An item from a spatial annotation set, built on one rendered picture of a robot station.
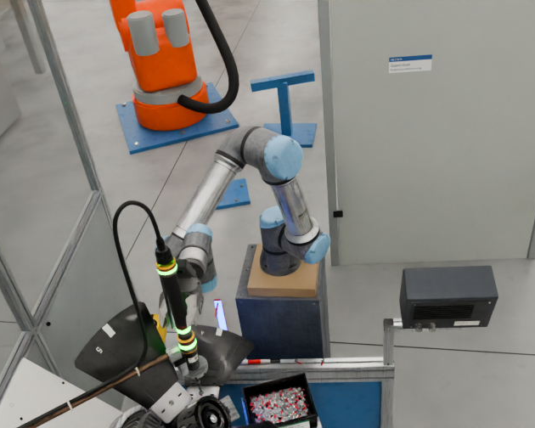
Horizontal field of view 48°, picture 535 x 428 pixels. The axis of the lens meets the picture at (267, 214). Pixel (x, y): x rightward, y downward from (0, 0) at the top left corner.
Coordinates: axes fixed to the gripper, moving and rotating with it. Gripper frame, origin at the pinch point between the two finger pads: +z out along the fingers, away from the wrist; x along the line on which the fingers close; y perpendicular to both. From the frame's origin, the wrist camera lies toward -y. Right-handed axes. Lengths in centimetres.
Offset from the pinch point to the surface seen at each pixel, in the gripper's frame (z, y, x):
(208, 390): -4.7, 32.2, -2.0
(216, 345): -21.2, 33.3, -1.7
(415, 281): -38, 26, -60
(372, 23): -182, 1, -58
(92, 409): 1.5, 31.7, 28.5
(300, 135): -337, 146, -13
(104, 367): 2.7, 12.8, 19.7
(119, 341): -2.8, 10.0, 16.6
